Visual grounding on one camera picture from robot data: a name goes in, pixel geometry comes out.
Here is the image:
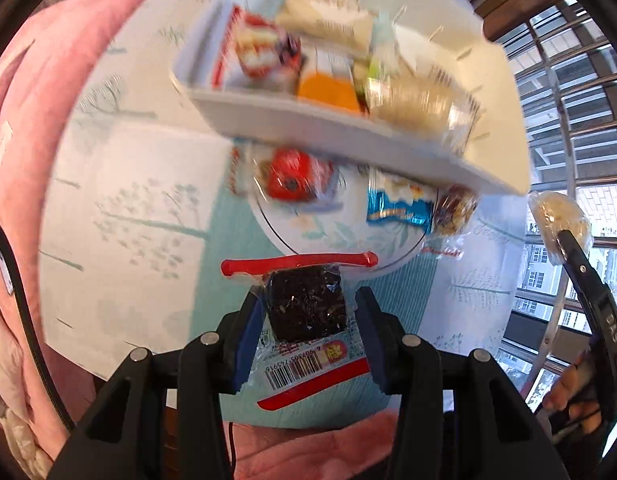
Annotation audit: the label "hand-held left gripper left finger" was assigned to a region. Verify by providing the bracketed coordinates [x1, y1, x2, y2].
[48, 287, 269, 480]

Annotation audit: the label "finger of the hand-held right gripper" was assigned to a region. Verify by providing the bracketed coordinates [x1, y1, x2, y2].
[559, 229, 614, 311]

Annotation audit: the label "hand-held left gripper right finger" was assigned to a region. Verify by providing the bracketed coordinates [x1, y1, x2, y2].
[355, 287, 564, 480]

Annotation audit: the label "round rice cracker packet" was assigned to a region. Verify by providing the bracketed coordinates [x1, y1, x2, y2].
[527, 191, 592, 266]

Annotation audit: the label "red-edged dark cake packet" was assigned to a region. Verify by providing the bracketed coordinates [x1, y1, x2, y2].
[221, 252, 379, 413]

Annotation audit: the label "white floral round plate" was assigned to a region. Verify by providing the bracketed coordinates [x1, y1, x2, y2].
[248, 145, 442, 276]

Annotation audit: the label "white plastic tray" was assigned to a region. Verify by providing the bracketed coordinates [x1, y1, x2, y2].
[169, 0, 534, 197]

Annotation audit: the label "clear printed snack packet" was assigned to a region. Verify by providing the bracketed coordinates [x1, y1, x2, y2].
[276, 0, 377, 53]

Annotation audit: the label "person's right hand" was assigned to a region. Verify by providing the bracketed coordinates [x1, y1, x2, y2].
[541, 347, 607, 431]

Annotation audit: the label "teal tree-print tablecloth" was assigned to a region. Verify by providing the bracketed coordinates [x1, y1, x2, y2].
[38, 0, 532, 431]

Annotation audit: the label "blue snowflake snack packet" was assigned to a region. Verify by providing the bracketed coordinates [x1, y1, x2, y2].
[365, 175, 437, 233]

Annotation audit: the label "nut snack packet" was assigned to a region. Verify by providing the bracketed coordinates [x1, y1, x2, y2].
[431, 185, 482, 238]

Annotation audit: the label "red white snack packet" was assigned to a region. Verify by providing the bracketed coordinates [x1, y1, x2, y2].
[226, 145, 342, 201]
[211, 2, 306, 93]

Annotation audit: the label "window grille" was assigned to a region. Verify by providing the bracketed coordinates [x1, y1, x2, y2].
[489, 0, 617, 396]

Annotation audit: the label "puffed rice cake packet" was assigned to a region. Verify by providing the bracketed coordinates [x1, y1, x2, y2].
[363, 72, 482, 153]

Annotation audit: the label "white quilted cloth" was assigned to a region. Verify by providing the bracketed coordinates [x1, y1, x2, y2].
[0, 300, 44, 466]

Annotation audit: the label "orange white snack packet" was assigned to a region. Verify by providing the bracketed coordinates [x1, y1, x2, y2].
[296, 45, 362, 111]

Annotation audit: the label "green pastry packet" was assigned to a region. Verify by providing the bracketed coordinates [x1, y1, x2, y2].
[353, 55, 389, 106]

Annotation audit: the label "pink garment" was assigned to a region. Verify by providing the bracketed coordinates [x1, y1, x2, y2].
[0, 0, 404, 480]

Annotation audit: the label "black cable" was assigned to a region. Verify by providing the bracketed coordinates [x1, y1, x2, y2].
[0, 212, 76, 433]

